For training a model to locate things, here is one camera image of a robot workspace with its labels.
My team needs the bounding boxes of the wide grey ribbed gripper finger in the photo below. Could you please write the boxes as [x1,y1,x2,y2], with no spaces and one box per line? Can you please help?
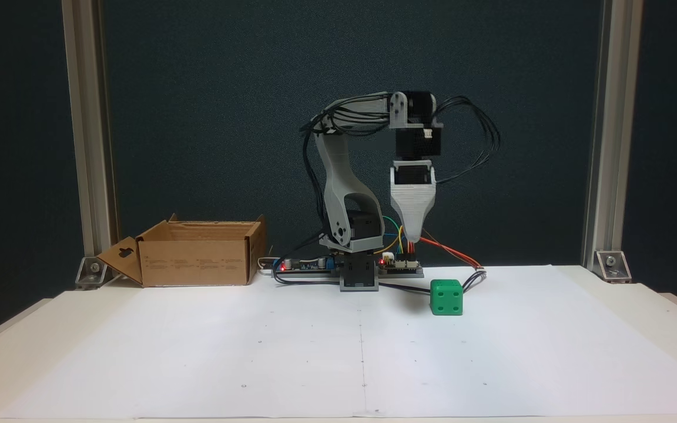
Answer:
[391,195,436,243]

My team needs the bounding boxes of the green dice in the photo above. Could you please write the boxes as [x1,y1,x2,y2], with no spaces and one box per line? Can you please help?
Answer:
[430,279,464,316]

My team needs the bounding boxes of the blue circuit board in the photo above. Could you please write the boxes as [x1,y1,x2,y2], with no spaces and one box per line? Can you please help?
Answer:
[274,256,339,274]

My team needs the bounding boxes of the white paper sheet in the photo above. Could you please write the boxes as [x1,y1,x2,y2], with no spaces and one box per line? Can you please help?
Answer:
[0,266,677,419]

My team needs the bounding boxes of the open cardboard box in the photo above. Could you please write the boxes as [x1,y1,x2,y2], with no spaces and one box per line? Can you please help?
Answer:
[96,214,267,287]

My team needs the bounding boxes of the coloured jumper wires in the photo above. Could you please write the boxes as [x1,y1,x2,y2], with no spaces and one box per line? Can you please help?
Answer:
[381,217,418,256]

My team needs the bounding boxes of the circuit board with jumper wires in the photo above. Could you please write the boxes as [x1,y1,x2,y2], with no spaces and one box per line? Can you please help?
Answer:
[378,253,424,278]

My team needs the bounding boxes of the black cable with white plug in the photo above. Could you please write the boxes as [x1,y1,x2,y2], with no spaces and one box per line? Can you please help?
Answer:
[273,267,487,294]

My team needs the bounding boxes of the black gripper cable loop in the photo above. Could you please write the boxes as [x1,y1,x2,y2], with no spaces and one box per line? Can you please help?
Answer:
[433,96,501,186]

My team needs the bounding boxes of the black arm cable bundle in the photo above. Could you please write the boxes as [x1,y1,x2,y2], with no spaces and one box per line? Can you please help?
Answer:
[301,97,392,241]

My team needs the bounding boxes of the aluminium frame post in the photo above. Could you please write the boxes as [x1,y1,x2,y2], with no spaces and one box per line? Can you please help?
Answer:
[61,0,119,259]
[581,0,645,268]

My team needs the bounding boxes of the metal corner bracket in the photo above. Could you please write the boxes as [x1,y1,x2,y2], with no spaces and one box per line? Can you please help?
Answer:
[75,256,108,290]
[595,250,632,281]

